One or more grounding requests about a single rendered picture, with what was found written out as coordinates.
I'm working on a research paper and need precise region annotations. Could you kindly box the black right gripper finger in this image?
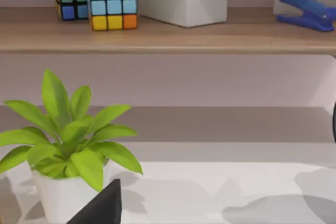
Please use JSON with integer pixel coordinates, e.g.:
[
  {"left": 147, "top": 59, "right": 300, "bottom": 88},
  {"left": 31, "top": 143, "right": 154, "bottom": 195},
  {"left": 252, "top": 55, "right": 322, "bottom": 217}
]
[{"left": 66, "top": 178, "right": 122, "bottom": 224}]

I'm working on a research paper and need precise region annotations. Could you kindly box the green plant in white pot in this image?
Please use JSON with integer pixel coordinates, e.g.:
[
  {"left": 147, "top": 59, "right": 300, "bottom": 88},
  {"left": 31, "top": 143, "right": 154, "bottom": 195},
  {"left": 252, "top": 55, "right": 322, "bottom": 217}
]
[{"left": 0, "top": 68, "right": 144, "bottom": 224}]

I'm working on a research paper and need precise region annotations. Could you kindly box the wooden shelf board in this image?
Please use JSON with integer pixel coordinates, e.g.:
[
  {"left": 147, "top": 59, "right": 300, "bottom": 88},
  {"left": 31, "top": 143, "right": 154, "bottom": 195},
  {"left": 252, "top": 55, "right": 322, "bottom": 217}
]
[{"left": 0, "top": 6, "right": 336, "bottom": 55}]

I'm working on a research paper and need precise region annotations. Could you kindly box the white rectangular planter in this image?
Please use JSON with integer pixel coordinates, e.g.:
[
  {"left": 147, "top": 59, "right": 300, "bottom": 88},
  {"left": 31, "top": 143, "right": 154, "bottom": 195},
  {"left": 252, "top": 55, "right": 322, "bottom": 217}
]
[{"left": 136, "top": 0, "right": 228, "bottom": 28}]

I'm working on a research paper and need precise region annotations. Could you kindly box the black round object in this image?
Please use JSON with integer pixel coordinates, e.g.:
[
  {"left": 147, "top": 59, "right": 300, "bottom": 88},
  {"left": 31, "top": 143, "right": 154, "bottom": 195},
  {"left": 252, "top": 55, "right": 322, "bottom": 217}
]
[{"left": 332, "top": 100, "right": 336, "bottom": 145}]

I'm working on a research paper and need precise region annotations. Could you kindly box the blue stapler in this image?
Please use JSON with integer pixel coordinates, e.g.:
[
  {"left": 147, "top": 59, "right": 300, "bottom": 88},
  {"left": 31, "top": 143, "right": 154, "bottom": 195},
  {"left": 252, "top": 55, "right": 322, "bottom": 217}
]
[{"left": 276, "top": 0, "right": 336, "bottom": 32}]

